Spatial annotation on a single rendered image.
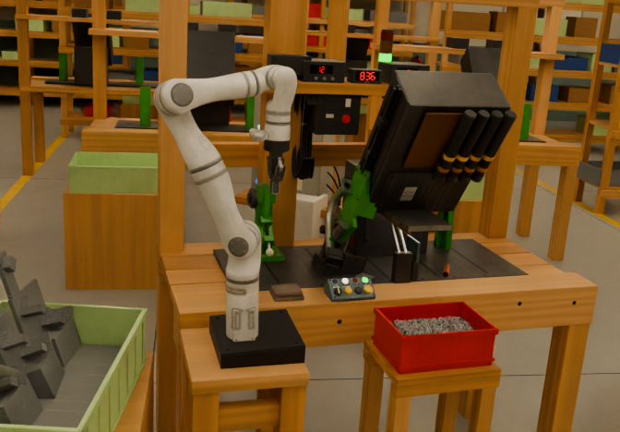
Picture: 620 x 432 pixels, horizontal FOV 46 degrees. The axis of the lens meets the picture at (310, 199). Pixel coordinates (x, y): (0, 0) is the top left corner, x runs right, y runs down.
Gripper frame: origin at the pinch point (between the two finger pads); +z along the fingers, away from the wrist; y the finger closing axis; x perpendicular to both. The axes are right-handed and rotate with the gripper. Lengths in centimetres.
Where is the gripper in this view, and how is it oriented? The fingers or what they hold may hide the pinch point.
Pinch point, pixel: (274, 186)
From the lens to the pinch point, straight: 212.7
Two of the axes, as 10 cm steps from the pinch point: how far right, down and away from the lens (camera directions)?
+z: -0.6, 9.6, 2.6
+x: -9.5, 0.2, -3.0
